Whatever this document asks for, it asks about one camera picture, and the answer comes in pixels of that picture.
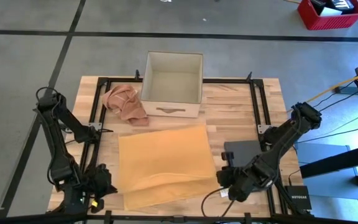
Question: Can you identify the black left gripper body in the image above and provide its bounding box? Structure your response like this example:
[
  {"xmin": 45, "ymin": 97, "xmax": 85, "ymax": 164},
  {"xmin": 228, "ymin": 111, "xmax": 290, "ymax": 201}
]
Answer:
[{"xmin": 82, "ymin": 164, "xmax": 113, "ymax": 214}]

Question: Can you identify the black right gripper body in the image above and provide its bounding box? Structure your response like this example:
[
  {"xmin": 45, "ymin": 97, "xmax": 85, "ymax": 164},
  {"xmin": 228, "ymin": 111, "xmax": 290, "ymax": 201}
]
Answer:
[{"xmin": 215, "ymin": 151, "xmax": 260, "ymax": 203}]

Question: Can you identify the dark grey waffle towel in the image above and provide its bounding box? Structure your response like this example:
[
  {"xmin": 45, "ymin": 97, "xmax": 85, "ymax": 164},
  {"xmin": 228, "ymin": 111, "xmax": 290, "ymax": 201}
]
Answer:
[{"xmin": 224, "ymin": 139, "xmax": 264, "ymax": 170}]

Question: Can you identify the orange-yellow towel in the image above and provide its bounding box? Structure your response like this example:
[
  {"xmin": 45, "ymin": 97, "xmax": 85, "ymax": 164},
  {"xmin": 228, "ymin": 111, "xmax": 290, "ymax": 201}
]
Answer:
[{"xmin": 117, "ymin": 124, "xmax": 221, "ymax": 211}]

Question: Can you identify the pink towel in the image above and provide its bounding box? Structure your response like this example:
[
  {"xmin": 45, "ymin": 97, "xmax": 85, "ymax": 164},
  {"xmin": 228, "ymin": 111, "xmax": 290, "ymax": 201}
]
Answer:
[{"xmin": 100, "ymin": 84, "xmax": 150, "ymax": 127}]

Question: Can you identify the black metal crossbeam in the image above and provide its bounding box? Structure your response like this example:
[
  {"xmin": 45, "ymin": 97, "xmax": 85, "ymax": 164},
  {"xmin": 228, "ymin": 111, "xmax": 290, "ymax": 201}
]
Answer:
[{"xmin": 0, "ymin": 211, "xmax": 358, "ymax": 224}]

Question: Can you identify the grey floor platform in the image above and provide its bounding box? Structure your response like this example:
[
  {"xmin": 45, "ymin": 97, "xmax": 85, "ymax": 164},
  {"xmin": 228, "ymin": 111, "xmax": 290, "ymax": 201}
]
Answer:
[{"xmin": 293, "ymin": 142, "xmax": 358, "ymax": 200}]

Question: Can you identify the black rig strut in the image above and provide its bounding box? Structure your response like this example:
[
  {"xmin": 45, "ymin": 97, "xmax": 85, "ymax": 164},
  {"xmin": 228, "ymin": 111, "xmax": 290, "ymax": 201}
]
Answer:
[{"xmin": 299, "ymin": 141, "xmax": 358, "ymax": 179}]

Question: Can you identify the beige fabric storage box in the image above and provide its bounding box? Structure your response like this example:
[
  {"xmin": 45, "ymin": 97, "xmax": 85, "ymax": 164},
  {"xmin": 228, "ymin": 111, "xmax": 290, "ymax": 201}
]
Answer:
[{"xmin": 140, "ymin": 50, "xmax": 204, "ymax": 119}]

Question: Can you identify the red plastic crate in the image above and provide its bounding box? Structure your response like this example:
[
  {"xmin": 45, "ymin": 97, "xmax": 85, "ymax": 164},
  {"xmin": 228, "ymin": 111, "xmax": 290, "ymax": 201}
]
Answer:
[{"xmin": 296, "ymin": 0, "xmax": 358, "ymax": 31}]

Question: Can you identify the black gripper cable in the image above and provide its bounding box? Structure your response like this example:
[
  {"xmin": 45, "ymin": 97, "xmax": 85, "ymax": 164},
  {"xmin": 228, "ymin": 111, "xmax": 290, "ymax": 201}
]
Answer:
[{"xmin": 200, "ymin": 185, "xmax": 239, "ymax": 218}]

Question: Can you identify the black Netgear network switch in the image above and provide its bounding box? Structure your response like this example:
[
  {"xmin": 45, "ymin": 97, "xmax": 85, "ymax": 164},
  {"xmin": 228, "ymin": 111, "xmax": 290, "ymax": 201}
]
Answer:
[{"xmin": 283, "ymin": 185, "xmax": 313, "ymax": 211}]

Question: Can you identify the black metal table frame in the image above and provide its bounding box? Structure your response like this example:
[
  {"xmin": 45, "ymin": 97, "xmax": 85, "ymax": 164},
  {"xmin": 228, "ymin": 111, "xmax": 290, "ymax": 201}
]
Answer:
[{"xmin": 47, "ymin": 70, "xmax": 315, "ymax": 218}]

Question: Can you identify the black floor cable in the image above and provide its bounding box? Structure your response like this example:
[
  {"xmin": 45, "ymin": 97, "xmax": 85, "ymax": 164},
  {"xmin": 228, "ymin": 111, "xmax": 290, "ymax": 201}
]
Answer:
[{"xmin": 300, "ymin": 124, "xmax": 358, "ymax": 144}]

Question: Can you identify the yellow cable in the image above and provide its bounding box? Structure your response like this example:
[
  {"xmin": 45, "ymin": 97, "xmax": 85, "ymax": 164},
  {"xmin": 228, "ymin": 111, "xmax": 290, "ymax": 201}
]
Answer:
[{"xmin": 286, "ymin": 70, "xmax": 358, "ymax": 113}]

